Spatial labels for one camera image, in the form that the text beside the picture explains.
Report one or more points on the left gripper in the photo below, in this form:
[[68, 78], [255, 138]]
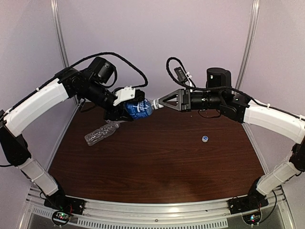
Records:
[[114, 113]]

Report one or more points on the right aluminium frame post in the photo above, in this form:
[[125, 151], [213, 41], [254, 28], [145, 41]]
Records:
[[255, 8]]

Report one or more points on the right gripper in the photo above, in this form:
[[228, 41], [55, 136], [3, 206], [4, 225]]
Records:
[[185, 100]]

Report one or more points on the left circuit board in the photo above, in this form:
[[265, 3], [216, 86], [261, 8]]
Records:
[[60, 218]]

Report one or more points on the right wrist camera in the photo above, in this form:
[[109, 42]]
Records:
[[182, 76]]

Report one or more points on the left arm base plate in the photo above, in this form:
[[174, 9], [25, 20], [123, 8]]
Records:
[[66, 204]]

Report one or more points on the right circuit board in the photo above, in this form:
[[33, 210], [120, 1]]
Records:
[[252, 218]]

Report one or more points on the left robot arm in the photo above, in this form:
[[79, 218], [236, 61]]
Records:
[[89, 84]]

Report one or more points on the clear unlabelled plastic bottle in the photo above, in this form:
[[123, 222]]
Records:
[[103, 132]]

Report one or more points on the front aluminium rail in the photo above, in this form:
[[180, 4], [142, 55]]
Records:
[[214, 214]]

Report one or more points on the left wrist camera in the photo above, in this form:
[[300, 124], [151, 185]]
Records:
[[124, 94]]

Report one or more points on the aluminium frame post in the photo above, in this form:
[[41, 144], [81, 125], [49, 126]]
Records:
[[59, 33], [255, 8]]

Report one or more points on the white cap of clear bottle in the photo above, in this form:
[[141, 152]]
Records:
[[205, 139]]

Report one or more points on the left aluminium frame post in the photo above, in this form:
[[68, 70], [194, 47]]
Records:
[[59, 33]]

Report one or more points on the blue labelled plastic bottle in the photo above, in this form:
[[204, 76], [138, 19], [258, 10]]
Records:
[[139, 110]]

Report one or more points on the circuit board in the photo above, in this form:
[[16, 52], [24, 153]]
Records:
[[252, 218], [60, 218]]

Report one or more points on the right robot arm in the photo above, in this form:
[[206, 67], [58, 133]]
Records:
[[240, 107]]

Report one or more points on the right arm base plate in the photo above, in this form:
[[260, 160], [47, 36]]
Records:
[[245, 204]]

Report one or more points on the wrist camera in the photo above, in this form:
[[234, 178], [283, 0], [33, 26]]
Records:
[[182, 76], [124, 94]]

